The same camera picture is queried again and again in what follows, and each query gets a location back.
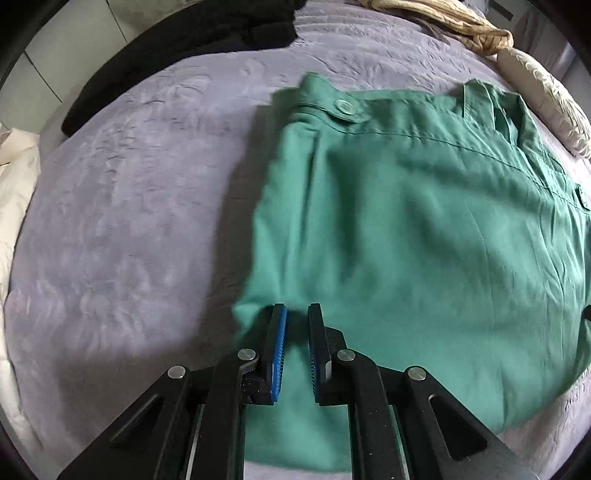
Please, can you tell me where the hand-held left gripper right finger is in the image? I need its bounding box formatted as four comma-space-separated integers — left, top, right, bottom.
307, 303, 540, 480

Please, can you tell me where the cream pillow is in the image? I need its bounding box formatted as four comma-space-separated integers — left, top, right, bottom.
496, 48, 591, 160

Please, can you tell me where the lavender bed sheet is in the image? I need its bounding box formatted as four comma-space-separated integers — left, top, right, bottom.
2, 0, 591, 480

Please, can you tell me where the green work shirt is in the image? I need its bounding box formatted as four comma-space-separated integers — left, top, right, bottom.
232, 71, 591, 473

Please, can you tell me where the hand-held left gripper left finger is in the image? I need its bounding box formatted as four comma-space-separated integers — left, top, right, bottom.
56, 303, 289, 480

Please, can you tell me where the white puffer jacket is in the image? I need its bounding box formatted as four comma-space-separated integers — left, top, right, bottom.
0, 128, 42, 457

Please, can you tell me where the beige crumpled cloth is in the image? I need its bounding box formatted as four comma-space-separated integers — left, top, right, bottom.
358, 0, 515, 57

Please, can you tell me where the black garment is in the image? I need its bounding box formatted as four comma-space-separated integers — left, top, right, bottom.
61, 0, 306, 138

